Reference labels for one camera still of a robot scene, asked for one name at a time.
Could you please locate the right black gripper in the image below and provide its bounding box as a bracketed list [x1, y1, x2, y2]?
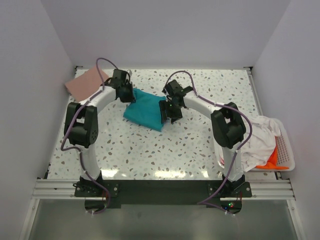
[159, 98, 183, 124]

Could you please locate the teal t shirt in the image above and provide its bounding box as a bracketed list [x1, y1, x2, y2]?
[123, 88, 166, 132]

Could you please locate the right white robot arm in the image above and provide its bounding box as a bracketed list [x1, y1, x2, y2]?
[159, 80, 246, 197]

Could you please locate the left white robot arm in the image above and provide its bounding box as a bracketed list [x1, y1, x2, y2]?
[60, 69, 136, 196]

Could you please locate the folded pink t shirt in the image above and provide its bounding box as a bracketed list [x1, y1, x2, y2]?
[64, 67, 109, 102]

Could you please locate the white t shirt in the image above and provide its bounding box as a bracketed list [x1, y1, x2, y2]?
[240, 115, 286, 172]

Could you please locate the orange t shirt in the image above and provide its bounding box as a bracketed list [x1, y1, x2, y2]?
[255, 137, 278, 170]

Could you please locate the white plastic basket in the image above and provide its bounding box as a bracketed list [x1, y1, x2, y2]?
[214, 117, 296, 174]

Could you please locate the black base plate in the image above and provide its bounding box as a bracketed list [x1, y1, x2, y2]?
[73, 179, 253, 214]

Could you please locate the aluminium front rail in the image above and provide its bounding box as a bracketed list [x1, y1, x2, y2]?
[32, 179, 295, 202]

